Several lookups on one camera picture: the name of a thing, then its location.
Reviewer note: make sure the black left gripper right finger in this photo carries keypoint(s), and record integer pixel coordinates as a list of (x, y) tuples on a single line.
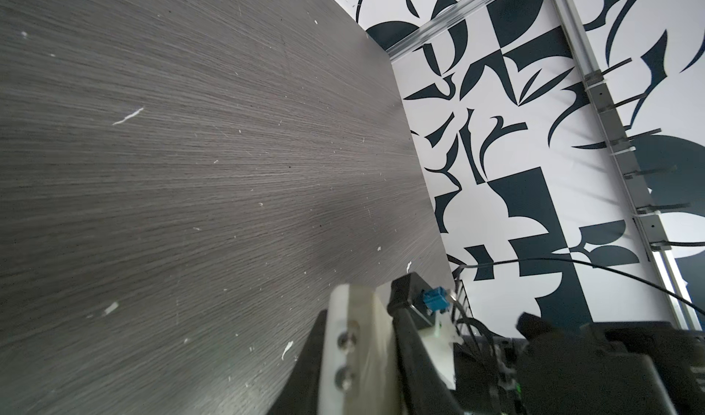
[(422, 388)]

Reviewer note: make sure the grey wall hook rail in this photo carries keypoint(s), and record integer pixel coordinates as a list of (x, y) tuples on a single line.
[(663, 175)]

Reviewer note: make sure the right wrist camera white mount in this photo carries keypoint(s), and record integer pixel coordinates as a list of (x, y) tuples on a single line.
[(431, 317)]

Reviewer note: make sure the aluminium cage frame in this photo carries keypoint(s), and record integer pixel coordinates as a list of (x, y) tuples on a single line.
[(499, 118)]

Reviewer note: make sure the white remote control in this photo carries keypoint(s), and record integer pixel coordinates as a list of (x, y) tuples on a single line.
[(359, 366)]

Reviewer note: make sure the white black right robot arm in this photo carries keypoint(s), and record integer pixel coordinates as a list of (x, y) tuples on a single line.
[(529, 347)]

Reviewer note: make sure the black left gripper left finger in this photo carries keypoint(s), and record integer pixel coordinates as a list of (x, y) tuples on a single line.
[(300, 394)]

